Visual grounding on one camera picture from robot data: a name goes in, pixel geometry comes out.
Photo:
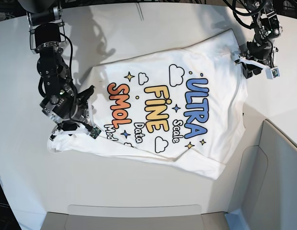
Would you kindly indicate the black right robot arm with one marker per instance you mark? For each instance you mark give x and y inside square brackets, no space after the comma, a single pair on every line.
[47,38]

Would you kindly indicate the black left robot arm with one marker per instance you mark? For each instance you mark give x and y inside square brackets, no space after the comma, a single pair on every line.
[259,17]

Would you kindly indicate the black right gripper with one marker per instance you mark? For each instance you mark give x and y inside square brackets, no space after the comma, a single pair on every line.
[72,114]

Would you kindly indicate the white t-shirt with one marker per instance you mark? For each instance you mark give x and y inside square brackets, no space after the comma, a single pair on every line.
[181,107]

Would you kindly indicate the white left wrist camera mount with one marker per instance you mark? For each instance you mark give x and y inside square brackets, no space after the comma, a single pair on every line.
[271,72]

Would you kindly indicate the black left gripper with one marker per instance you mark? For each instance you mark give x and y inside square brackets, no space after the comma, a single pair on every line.
[262,53]

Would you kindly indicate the grey box right side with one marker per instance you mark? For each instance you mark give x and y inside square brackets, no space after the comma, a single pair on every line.
[265,193]

